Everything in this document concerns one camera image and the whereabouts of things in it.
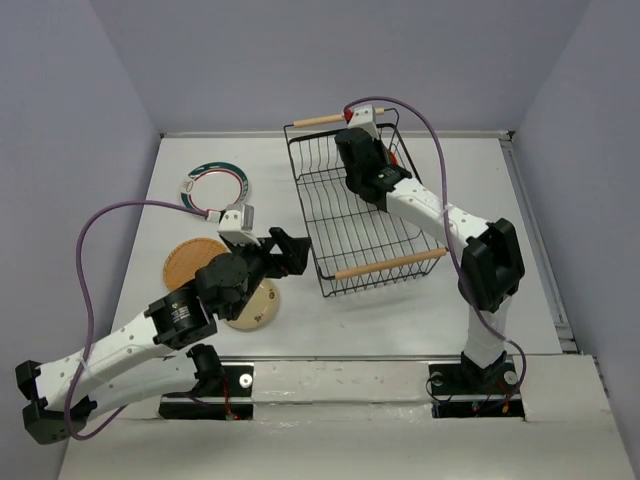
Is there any beige floral plate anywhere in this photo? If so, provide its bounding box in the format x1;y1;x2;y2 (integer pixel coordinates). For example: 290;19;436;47
224;279;281;332

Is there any woven tan plate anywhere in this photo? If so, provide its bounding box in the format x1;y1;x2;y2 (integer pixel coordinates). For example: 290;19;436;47
163;237;228;291

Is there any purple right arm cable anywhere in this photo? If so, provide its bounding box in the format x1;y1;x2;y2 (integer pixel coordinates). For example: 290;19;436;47
342;96;527;401

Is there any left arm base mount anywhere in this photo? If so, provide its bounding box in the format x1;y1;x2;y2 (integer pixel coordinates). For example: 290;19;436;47
158;363;254;421

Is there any black wire dish rack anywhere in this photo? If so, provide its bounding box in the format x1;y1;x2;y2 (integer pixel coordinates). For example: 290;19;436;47
283;124;442;297

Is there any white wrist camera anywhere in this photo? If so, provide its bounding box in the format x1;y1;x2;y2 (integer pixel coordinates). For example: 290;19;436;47
344;104;385;140
206;203;259;246

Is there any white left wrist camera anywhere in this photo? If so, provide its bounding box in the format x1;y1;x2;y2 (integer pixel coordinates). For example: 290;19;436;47
206;203;259;246

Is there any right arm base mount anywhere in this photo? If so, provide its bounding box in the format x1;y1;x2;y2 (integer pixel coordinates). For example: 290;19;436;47
425;362;525;419

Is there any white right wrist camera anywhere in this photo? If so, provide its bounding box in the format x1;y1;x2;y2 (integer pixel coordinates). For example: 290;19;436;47
344;104;385;140

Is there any white plate teal red rim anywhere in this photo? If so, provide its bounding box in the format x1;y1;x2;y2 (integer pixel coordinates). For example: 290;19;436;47
179;162;250;213

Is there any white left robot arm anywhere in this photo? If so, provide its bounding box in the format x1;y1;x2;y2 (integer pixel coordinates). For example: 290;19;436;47
16;224;311;445

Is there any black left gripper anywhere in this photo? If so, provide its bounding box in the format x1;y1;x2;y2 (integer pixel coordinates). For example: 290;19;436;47
225;228;312;321

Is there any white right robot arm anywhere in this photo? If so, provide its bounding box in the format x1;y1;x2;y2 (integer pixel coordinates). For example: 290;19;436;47
335;127;525;392

